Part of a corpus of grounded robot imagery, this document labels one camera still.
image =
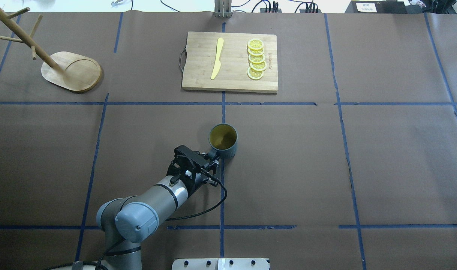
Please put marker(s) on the lemon slice three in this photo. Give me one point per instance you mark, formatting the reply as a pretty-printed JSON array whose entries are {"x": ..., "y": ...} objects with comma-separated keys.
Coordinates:
[{"x": 256, "y": 59}]

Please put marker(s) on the black box device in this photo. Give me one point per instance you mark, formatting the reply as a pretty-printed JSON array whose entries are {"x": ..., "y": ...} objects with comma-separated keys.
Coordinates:
[{"x": 376, "y": 6}]

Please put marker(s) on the lemon slice one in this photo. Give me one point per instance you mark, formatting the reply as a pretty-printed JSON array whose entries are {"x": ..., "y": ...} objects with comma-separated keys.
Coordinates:
[{"x": 255, "y": 44}]

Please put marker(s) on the yellow plastic knife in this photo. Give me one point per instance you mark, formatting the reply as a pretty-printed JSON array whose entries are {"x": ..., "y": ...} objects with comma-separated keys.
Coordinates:
[{"x": 217, "y": 61}]

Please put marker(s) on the wooden cup storage rack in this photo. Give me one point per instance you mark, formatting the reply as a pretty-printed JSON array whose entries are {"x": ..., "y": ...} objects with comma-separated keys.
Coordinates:
[{"x": 71, "y": 71}]

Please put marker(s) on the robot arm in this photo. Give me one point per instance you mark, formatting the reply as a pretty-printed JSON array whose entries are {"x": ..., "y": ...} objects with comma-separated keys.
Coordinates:
[{"x": 127, "y": 222}]

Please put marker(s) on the dark teal mug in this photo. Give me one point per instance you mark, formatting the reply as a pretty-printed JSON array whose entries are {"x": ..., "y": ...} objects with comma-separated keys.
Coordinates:
[{"x": 223, "y": 140}]

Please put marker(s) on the bamboo cutting board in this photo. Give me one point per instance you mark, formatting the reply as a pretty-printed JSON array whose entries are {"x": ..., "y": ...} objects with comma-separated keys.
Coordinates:
[{"x": 200, "y": 56}]

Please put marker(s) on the lemon slice four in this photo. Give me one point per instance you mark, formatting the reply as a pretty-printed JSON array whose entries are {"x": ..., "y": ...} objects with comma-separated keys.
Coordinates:
[{"x": 258, "y": 66}]

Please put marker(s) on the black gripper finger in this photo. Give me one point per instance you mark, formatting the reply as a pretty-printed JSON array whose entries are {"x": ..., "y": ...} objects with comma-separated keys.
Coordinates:
[{"x": 211, "y": 160}]

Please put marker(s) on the lemon slice two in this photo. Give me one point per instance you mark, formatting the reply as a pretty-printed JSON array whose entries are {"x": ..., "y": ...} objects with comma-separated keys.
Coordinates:
[{"x": 258, "y": 52}]

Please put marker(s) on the aluminium frame post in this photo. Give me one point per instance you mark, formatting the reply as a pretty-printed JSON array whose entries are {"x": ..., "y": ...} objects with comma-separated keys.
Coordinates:
[{"x": 223, "y": 8}]

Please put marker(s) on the white camera pole mount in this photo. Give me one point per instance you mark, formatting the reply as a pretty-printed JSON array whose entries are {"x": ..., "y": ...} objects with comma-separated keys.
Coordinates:
[{"x": 221, "y": 264}]

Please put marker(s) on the lemon slice five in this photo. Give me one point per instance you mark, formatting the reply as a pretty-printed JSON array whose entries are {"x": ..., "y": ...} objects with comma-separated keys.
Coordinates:
[{"x": 255, "y": 74}]

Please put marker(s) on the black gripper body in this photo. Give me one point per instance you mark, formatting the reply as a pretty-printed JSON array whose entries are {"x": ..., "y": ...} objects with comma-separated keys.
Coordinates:
[{"x": 197, "y": 182}]

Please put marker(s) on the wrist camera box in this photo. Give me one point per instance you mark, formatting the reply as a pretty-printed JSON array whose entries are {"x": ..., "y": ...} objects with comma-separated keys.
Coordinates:
[{"x": 196, "y": 160}]

